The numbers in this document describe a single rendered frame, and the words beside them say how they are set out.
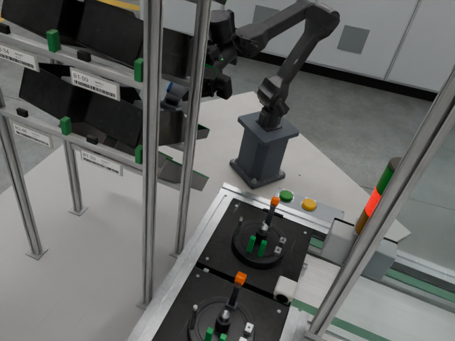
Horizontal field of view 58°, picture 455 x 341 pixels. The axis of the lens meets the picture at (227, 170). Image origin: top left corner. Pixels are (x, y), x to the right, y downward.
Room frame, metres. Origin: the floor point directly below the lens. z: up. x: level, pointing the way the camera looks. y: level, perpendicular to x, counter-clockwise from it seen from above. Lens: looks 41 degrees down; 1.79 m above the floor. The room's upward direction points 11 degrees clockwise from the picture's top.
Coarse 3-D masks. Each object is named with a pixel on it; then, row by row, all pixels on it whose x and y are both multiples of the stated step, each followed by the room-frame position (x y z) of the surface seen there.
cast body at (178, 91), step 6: (174, 84) 0.83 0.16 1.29; (174, 90) 0.82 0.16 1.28; (180, 90) 0.81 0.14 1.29; (186, 90) 0.81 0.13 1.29; (168, 96) 0.81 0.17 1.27; (174, 96) 0.80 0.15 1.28; (180, 96) 0.80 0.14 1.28; (180, 102) 0.79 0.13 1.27; (186, 102) 0.81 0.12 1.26; (186, 108) 0.81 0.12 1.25; (186, 114) 0.81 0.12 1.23
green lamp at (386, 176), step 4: (388, 164) 0.52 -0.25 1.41; (388, 168) 0.51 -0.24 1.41; (384, 172) 0.51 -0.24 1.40; (388, 172) 0.50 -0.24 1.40; (392, 172) 0.50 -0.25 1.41; (384, 176) 0.51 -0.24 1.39; (388, 176) 0.50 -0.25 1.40; (380, 180) 0.51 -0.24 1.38; (384, 180) 0.50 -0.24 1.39; (388, 180) 0.50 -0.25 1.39; (380, 184) 0.51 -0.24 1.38; (384, 184) 0.50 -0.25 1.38; (376, 188) 0.51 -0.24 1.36; (380, 188) 0.50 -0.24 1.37; (384, 188) 0.50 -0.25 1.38; (380, 192) 0.50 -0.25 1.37
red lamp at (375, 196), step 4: (372, 192) 0.52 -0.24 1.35; (376, 192) 0.51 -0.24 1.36; (372, 196) 0.51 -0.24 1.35; (376, 196) 0.50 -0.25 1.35; (380, 196) 0.50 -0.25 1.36; (368, 200) 0.52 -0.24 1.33; (372, 200) 0.50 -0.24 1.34; (376, 200) 0.50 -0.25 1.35; (368, 204) 0.51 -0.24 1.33; (372, 204) 0.50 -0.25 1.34; (368, 208) 0.50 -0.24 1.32; (372, 208) 0.50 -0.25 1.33; (368, 212) 0.50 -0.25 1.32
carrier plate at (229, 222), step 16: (240, 208) 0.79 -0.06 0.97; (256, 208) 0.80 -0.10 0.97; (224, 224) 0.72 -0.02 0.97; (288, 224) 0.76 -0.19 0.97; (224, 240) 0.67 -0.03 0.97; (288, 240) 0.71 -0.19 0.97; (304, 240) 0.72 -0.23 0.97; (208, 256) 0.61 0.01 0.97; (224, 256) 0.62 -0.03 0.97; (288, 256) 0.65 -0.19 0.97; (304, 256) 0.66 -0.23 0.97; (224, 272) 0.57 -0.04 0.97; (256, 272) 0.59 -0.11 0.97; (272, 272) 0.60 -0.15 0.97; (288, 272) 0.61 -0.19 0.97; (256, 288) 0.55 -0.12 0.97; (272, 288) 0.55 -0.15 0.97; (288, 304) 0.53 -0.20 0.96
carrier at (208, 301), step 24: (192, 288) 0.51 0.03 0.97; (216, 288) 0.53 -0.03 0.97; (240, 288) 0.54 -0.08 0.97; (168, 312) 0.45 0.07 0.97; (192, 312) 0.41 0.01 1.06; (216, 312) 0.46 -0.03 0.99; (240, 312) 0.47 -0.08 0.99; (264, 312) 0.49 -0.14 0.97; (168, 336) 0.39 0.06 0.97; (192, 336) 0.39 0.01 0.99; (216, 336) 0.40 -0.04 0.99; (240, 336) 0.41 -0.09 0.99; (264, 336) 0.43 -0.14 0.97
